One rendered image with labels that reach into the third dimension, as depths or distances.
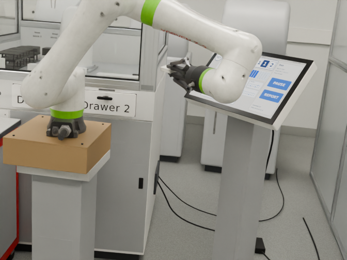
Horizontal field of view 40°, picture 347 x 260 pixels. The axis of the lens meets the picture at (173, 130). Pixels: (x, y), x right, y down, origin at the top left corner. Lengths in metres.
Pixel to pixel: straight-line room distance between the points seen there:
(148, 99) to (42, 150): 0.74
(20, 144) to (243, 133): 0.92
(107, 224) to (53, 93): 1.09
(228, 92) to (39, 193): 0.85
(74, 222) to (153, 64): 0.85
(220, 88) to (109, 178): 1.14
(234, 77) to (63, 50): 0.54
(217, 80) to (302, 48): 4.02
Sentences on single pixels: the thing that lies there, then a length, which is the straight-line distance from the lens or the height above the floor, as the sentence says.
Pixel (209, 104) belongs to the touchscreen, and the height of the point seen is 0.96.
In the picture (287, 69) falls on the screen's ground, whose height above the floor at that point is 1.15.
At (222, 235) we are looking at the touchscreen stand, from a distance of 2.28.
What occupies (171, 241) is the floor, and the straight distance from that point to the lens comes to 2.90.
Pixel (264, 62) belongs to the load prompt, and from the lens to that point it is 2.04.
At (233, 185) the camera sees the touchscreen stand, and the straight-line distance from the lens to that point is 2.15.
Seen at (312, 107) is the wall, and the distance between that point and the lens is 5.57.
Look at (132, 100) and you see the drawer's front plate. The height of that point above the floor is 0.90.
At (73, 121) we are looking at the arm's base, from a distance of 1.80.
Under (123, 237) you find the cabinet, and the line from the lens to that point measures 2.58.
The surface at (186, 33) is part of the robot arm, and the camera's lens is 1.56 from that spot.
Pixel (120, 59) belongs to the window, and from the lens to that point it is 2.32.
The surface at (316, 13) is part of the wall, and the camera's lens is 5.46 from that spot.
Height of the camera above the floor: 1.38
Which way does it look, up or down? 15 degrees down
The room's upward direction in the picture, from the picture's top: 5 degrees clockwise
